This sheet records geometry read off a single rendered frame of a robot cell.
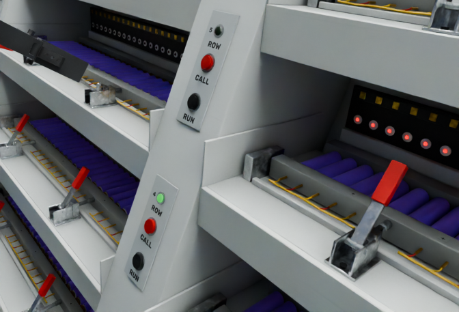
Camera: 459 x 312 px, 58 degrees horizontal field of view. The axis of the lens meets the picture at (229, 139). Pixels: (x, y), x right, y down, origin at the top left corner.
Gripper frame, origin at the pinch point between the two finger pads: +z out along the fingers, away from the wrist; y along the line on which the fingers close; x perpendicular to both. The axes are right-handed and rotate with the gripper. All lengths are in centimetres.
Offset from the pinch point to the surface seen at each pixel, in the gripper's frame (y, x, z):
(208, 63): 23.2, 7.0, 3.5
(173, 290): 27.4, -16.1, 10.1
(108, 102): 1.0, -2.2, 9.0
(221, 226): 31.1, -6.8, 7.6
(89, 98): -0.8, -3.0, 7.2
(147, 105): 7.5, 0.0, 10.8
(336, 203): 38.3, 0.3, 12.2
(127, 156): 12.9, -6.8, 7.6
